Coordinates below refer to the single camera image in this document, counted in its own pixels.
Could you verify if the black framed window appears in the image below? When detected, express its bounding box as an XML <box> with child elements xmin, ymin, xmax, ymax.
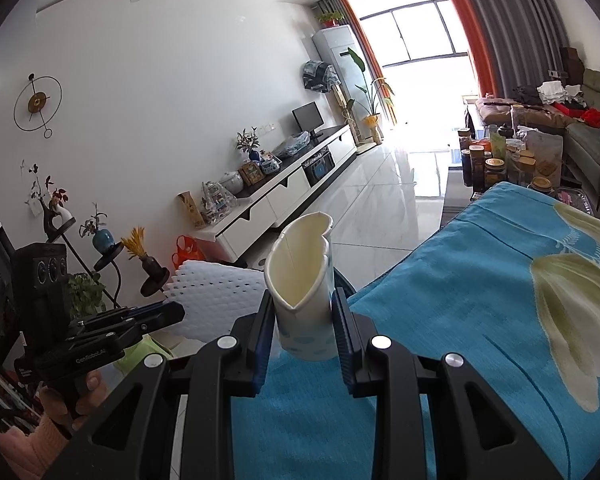
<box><xmin>357</xmin><ymin>0</ymin><xmax>473</xmax><ymax>68</ymax></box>

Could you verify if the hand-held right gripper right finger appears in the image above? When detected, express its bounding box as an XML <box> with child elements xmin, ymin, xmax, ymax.
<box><xmin>330</xmin><ymin>290</ymin><xmax>563</xmax><ymax>480</ymax></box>

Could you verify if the white foam sheet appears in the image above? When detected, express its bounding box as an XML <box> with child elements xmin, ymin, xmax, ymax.
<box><xmin>162</xmin><ymin>259</ymin><xmax>273</xmax><ymax>347</ymax></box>

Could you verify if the clear bag with ship model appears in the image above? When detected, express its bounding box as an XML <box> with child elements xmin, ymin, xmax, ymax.
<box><xmin>201</xmin><ymin>181</ymin><xmax>238</xmax><ymax>226</ymax></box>

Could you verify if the dark vase with yellow wheat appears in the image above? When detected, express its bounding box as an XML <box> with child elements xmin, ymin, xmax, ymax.
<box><xmin>121</xmin><ymin>226</ymin><xmax>161</xmax><ymax>276</ymax></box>

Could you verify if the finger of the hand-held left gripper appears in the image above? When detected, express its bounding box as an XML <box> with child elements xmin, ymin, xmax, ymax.
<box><xmin>77</xmin><ymin>301</ymin><xmax>187</xmax><ymax>337</ymax></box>

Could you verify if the orange curtain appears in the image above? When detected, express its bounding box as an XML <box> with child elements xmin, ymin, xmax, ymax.
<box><xmin>437</xmin><ymin>0</ymin><xmax>496</xmax><ymax>98</ymax></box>
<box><xmin>340</xmin><ymin>0</ymin><xmax>398</xmax><ymax>126</ymax></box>

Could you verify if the grey curtain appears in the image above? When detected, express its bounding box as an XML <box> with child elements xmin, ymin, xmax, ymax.
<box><xmin>452</xmin><ymin>0</ymin><xmax>571</xmax><ymax>96</ymax></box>

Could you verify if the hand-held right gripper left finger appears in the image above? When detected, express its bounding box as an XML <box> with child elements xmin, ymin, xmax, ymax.
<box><xmin>45</xmin><ymin>287</ymin><xmax>276</xmax><ymax>480</ymax></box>

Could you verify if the blue white vase with plant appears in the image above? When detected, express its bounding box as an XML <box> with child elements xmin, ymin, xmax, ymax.
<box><xmin>236</xmin><ymin>127</ymin><xmax>262</xmax><ymax>163</ymax></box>

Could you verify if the black monitor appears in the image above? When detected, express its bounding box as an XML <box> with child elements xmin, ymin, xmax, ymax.
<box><xmin>292</xmin><ymin>101</ymin><xmax>325</xmax><ymax>142</ymax></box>

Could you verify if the tall plant in yellow pot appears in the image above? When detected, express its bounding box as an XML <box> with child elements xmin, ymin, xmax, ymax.
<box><xmin>347</xmin><ymin>47</ymin><xmax>396</xmax><ymax>146</ymax></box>

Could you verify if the white ceramic jar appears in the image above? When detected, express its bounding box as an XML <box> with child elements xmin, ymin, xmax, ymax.
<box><xmin>219</xmin><ymin>171</ymin><xmax>244</xmax><ymax>195</ymax></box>

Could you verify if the glass coffee table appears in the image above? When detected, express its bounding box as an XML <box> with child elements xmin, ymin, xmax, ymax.
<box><xmin>442</xmin><ymin>167</ymin><xmax>486</xmax><ymax>226</ymax></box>

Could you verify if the teal vase with plant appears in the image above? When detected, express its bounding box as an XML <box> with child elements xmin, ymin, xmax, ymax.
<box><xmin>78</xmin><ymin>203</ymin><xmax>115</xmax><ymax>253</ymax></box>

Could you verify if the white standing air conditioner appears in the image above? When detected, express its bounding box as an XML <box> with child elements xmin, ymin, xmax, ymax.
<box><xmin>312</xmin><ymin>24</ymin><xmax>366</xmax><ymax>136</ymax></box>

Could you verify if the yellow paper box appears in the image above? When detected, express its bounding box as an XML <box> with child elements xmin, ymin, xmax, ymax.
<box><xmin>177</xmin><ymin>191</ymin><xmax>206</xmax><ymax>231</ymax></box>

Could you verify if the white paper cup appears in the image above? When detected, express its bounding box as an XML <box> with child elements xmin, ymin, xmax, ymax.
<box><xmin>264</xmin><ymin>212</ymin><xmax>338</xmax><ymax>362</ymax></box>

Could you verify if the patterned covered fan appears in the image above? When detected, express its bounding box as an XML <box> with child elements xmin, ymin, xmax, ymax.
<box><xmin>302</xmin><ymin>59</ymin><xmax>342</xmax><ymax>93</ymax></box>

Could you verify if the green leafy houseplant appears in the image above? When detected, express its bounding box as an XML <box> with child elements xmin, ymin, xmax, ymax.
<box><xmin>67</xmin><ymin>272</ymin><xmax>106</xmax><ymax>318</ymax></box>

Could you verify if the person's left hand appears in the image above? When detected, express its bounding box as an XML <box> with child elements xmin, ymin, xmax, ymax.
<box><xmin>39</xmin><ymin>370</ymin><xmax>106</xmax><ymax>433</ymax></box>

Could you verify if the plastic wrapped bundle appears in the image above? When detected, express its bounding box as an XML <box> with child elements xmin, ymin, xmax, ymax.
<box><xmin>275</xmin><ymin>131</ymin><xmax>311</xmax><ymax>157</ymax></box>

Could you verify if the pile of clothes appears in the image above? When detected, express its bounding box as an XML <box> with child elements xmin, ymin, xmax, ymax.
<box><xmin>512</xmin><ymin>80</ymin><xmax>600</xmax><ymax>128</ymax></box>

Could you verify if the framed picture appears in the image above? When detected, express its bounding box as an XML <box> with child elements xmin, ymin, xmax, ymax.
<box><xmin>239</xmin><ymin>161</ymin><xmax>266</xmax><ymax>186</ymax></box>

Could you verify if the brown blanket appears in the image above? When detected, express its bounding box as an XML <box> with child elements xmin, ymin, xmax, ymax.
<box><xmin>475</xmin><ymin>97</ymin><xmax>576</xmax><ymax>133</ymax></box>

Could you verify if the round black wall clock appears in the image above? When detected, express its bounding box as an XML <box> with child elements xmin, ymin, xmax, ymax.
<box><xmin>14</xmin><ymin>74</ymin><xmax>62</xmax><ymax>139</ymax></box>

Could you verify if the group of food jars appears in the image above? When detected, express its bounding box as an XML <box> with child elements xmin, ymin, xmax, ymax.
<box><xmin>457</xmin><ymin>105</ymin><xmax>566</xmax><ymax>196</ymax></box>

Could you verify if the white TV cabinet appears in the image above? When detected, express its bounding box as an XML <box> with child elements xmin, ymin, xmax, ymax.
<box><xmin>200</xmin><ymin>125</ymin><xmax>358</xmax><ymax>266</ymax></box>

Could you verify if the orange plastic bag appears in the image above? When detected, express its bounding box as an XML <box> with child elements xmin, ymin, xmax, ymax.
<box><xmin>172</xmin><ymin>235</ymin><xmax>201</xmax><ymax>271</ymax></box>

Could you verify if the white vase with red leaves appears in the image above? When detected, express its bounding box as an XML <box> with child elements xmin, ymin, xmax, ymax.
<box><xmin>22</xmin><ymin>160</ymin><xmax>76</xmax><ymax>233</ymax></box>

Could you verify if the grey green sofa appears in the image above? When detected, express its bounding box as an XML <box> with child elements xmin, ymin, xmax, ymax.
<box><xmin>472</xmin><ymin>67</ymin><xmax>600</xmax><ymax>211</ymax></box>

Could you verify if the black tiered plant stand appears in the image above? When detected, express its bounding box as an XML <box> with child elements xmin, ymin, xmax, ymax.
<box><xmin>45</xmin><ymin>217</ymin><xmax>171</xmax><ymax>311</ymax></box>

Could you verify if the light green stool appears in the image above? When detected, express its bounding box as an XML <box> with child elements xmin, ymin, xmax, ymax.
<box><xmin>117</xmin><ymin>337</ymin><xmax>173</xmax><ymax>373</ymax></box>

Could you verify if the blue floral blanket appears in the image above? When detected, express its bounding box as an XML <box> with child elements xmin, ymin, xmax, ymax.
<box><xmin>230</xmin><ymin>180</ymin><xmax>600</xmax><ymax>480</ymax></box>

